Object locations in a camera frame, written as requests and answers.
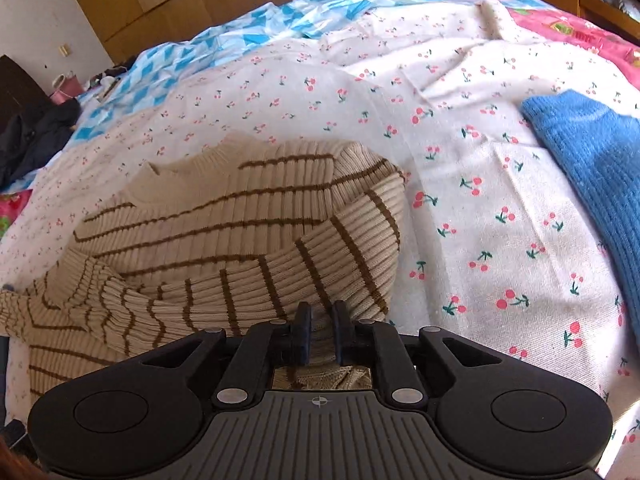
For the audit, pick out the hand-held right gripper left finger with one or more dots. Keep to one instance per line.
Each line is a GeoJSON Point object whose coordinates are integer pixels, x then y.
{"type": "Point", "coordinates": [301, 335]}

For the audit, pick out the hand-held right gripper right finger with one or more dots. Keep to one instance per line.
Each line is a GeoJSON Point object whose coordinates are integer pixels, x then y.
{"type": "Point", "coordinates": [343, 335]}

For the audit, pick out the beige brown-striped knit sweater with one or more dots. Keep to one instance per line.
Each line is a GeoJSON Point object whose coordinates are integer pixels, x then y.
{"type": "Point", "coordinates": [225, 230]}

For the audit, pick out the cherry print bed sheet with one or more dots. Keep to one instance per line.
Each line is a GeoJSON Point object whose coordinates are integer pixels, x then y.
{"type": "Point", "coordinates": [450, 135]}

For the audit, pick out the blue white geometric quilt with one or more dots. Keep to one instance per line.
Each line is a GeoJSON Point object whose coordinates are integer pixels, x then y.
{"type": "Point", "coordinates": [240, 45]}

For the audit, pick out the blue knit sweater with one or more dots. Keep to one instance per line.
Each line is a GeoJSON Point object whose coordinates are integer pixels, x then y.
{"type": "Point", "coordinates": [595, 160]}

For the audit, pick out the dark jacket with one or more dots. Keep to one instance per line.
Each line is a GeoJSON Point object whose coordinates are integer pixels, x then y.
{"type": "Point", "coordinates": [35, 135]}

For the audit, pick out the pink bucket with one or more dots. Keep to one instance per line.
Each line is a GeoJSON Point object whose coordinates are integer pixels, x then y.
{"type": "Point", "coordinates": [66, 91]}

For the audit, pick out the wooden wardrobe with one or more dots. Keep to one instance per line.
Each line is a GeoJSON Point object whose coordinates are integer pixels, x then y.
{"type": "Point", "coordinates": [200, 0]}

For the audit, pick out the dark brown furniture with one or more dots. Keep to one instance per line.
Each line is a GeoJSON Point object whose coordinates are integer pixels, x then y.
{"type": "Point", "coordinates": [20, 87]}

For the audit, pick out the pink printed blanket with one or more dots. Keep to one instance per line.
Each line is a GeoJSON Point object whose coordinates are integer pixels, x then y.
{"type": "Point", "coordinates": [575, 35]}

